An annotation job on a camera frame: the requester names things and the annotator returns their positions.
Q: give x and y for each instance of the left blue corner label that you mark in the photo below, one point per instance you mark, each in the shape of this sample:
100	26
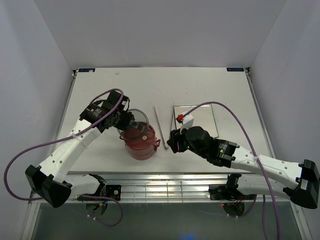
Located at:
86	70

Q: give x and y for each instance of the blue corner label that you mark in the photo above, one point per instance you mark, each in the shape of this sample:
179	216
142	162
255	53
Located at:
86	70
235	69

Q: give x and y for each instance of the pink lunch bowl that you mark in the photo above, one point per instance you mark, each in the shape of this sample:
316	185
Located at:
142	154
141	143

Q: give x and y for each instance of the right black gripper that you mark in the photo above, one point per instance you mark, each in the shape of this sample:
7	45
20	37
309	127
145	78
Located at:
175	137

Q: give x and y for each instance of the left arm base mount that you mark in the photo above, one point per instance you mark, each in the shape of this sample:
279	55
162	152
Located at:
112	191

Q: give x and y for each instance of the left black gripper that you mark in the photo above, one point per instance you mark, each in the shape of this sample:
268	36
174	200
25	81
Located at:
127	116

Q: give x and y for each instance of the right blue corner label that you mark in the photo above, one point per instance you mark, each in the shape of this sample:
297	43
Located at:
235	69

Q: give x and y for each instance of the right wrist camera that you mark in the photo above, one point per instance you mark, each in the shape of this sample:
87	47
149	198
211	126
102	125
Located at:
186	120

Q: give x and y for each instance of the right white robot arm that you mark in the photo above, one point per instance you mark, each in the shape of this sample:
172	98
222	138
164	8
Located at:
299	182

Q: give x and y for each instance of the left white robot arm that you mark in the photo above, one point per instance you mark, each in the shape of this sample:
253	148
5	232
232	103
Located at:
50	180

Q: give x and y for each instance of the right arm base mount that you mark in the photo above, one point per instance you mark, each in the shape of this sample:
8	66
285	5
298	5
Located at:
221	192

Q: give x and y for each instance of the grey transparent top lid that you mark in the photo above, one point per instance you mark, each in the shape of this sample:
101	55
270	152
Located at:
136	122

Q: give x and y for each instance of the dark red lid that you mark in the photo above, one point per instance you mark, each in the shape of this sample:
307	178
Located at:
139	139

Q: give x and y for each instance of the metal tongs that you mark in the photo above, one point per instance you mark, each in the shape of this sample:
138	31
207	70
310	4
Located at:
164	115

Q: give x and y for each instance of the aluminium frame rail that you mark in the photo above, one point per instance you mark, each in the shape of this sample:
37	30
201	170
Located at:
168	188

